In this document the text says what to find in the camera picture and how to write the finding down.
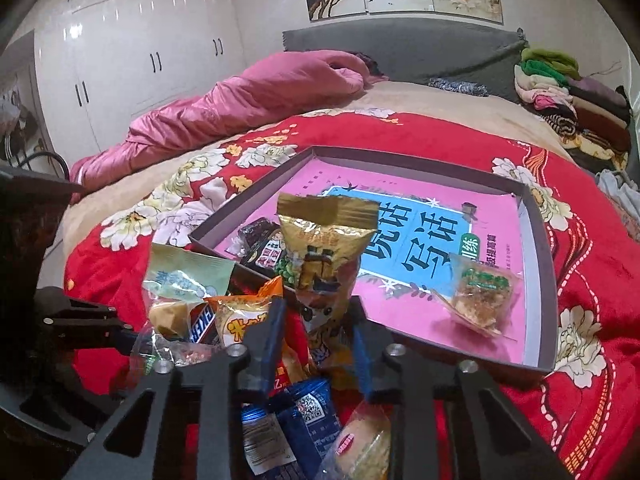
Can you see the grey headboard cover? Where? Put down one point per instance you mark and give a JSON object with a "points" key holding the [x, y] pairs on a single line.
{"points": [[425, 50]]}

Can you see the light crumpled cloth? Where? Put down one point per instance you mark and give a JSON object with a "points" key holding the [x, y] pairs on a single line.
{"points": [[622, 195]]}

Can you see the dark metal frame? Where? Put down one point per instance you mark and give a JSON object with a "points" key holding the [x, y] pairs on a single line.
{"points": [[50, 160]]}

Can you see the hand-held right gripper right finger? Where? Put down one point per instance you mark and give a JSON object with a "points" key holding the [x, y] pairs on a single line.
{"points": [[361, 360]]}

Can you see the orange snack packet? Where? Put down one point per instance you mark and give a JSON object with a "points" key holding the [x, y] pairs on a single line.
{"points": [[235, 320]]}

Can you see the clear bread roll packet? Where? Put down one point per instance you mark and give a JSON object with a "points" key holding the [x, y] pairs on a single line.
{"points": [[360, 440]]}

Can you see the stack of folded clothes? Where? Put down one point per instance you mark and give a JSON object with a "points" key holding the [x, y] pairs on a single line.
{"points": [[590, 105]]}

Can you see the pink and blue book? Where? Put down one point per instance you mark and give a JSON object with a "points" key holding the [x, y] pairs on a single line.
{"points": [[310, 180]]}

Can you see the blue cookie packet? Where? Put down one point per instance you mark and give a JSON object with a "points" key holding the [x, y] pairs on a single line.
{"points": [[310, 410]]}

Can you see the dark wooden cabinet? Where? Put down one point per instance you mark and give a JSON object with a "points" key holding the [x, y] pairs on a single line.
{"points": [[30, 230]]}

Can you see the red floral blanket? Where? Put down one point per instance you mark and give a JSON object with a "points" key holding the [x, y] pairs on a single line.
{"points": [[575, 260]]}

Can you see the grey shallow cardboard box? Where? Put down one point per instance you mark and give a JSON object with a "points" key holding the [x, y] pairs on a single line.
{"points": [[537, 260]]}

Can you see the dark brown candy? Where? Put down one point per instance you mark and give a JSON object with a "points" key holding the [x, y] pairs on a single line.
{"points": [[255, 230]]}

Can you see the brown chocolate bar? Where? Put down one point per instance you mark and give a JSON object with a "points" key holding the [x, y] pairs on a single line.
{"points": [[202, 325]]}

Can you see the dark purple cloth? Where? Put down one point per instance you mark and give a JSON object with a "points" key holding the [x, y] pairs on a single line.
{"points": [[372, 66]]}

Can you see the clear packet green label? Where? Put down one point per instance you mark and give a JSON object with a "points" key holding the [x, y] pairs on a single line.
{"points": [[165, 355]]}

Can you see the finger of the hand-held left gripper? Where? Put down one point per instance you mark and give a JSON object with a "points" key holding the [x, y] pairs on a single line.
{"points": [[90, 330]]}

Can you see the black and green pea packet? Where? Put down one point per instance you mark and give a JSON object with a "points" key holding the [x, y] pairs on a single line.
{"points": [[270, 255]]}

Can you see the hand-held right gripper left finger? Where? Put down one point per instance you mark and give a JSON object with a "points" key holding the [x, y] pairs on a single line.
{"points": [[272, 342]]}

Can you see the clear pastry packet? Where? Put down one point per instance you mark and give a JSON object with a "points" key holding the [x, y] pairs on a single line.
{"points": [[475, 290]]}

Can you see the white wardrobe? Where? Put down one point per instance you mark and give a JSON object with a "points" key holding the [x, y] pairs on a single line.
{"points": [[125, 60]]}

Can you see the dark patterned pillow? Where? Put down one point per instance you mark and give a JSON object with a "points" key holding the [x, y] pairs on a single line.
{"points": [[457, 86]]}

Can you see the gold snack packet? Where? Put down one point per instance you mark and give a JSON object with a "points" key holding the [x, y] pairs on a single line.
{"points": [[320, 240]]}

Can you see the pink quilt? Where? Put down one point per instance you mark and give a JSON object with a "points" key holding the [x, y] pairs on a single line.
{"points": [[225, 105]]}

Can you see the pale green candy packet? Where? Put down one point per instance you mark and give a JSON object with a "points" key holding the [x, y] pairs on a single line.
{"points": [[185, 270]]}

